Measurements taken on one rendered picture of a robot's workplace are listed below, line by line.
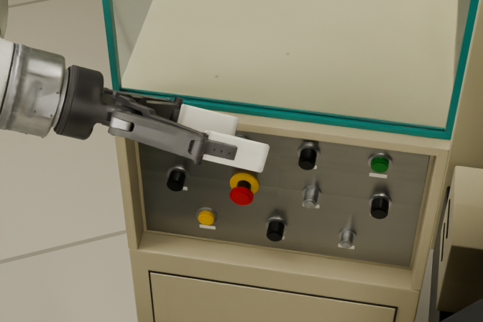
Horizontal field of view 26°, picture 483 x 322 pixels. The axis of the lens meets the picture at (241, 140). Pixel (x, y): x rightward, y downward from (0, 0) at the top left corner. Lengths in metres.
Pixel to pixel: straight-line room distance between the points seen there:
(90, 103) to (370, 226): 0.91
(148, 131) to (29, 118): 0.12
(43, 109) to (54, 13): 2.93
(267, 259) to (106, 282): 1.18
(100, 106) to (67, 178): 2.28
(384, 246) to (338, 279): 0.11
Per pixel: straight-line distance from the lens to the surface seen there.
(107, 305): 3.03
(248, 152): 1.08
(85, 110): 1.08
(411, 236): 1.90
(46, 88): 1.07
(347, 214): 1.87
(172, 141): 1.05
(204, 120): 1.21
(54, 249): 3.18
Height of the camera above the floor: 2.45
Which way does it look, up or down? 45 degrees down
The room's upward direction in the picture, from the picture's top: straight up
